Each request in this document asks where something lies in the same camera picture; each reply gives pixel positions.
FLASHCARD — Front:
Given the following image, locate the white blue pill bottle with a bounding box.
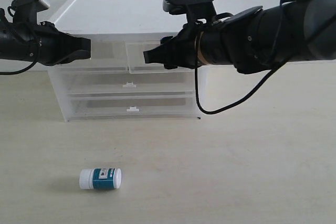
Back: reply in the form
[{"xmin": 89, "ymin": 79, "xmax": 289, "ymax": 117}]
[{"xmin": 79, "ymin": 168, "xmax": 122, "ymax": 190}]

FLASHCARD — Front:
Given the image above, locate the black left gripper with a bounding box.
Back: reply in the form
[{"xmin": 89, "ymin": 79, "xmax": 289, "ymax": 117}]
[{"xmin": 7, "ymin": 21, "xmax": 91, "ymax": 66}]

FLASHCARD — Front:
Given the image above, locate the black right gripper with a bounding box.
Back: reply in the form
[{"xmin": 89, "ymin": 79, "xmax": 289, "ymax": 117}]
[{"xmin": 143, "ymin": 23, "xmax": 207, "ymax": 69}]

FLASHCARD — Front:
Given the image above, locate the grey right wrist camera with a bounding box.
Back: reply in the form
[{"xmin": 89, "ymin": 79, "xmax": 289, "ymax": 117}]
[{"xmin": 162, "ymin": 0, "xmax": 217, "ymax": 24}]

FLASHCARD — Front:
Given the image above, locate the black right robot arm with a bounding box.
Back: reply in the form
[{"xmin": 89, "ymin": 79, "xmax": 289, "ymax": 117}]
[{"xmin": 143, "ymin": 0, "xmax": 335, "ymax": 74}]

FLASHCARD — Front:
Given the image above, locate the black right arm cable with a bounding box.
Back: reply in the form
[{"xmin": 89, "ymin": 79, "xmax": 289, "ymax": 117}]
[{"xmin": 194, "ymin": 0, "xmax": 336, "ymax": 116}]

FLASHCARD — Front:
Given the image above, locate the white plastic drawer cabinet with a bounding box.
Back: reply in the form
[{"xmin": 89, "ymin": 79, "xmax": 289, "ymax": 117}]
[{"xmin": 48, "ymin": 0, "xmax": 207, "ymax": 122}]

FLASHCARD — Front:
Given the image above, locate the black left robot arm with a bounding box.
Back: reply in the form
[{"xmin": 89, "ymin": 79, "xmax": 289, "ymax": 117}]
[{"xmin": 1, "ymin": 9, "xmax": 91, "ymax": 67}]

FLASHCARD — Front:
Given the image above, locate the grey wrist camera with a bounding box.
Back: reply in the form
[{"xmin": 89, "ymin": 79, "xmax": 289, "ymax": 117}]
[
  {"xmin": 9, "ymin": 0, "xmax": 50, "ymax": 24},
  {"xmin": 162, "ymin": 0, "xmax": 217, "ymax": 24}
]

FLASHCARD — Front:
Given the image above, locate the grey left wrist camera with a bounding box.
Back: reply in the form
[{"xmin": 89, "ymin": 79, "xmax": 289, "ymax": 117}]
[{"xmin": 9, "ymin": 0, "xmax": 50, "ymax": 24}]

